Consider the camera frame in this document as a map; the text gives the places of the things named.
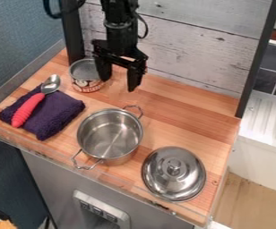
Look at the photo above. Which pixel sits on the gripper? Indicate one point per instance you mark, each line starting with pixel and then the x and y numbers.
pixel 120 44

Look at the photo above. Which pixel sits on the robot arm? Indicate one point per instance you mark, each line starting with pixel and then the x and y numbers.
pixel 118 12

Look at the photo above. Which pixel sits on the brown can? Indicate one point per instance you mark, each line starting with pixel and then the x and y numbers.
pixel 84 76

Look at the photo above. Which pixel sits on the silver pot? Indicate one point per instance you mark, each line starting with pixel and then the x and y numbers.
pixel 109 136

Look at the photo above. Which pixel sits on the purple cloth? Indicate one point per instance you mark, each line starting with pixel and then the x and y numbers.
pixel 48 114

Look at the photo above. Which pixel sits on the silver lid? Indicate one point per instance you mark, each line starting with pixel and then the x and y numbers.
pixel 173 173

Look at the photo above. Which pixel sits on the white cabinet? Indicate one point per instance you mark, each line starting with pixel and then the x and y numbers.
pixel 264 140

